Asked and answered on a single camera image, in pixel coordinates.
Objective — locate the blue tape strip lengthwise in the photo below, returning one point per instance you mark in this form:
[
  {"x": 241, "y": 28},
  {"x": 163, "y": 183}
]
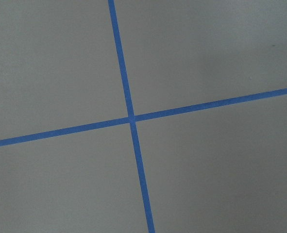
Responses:
[{"x": 131, "y": 118}]

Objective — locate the blue tape strip crosswise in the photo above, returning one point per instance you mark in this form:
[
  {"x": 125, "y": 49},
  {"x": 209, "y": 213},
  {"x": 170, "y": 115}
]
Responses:
[{"x": 142, "y": 117}]

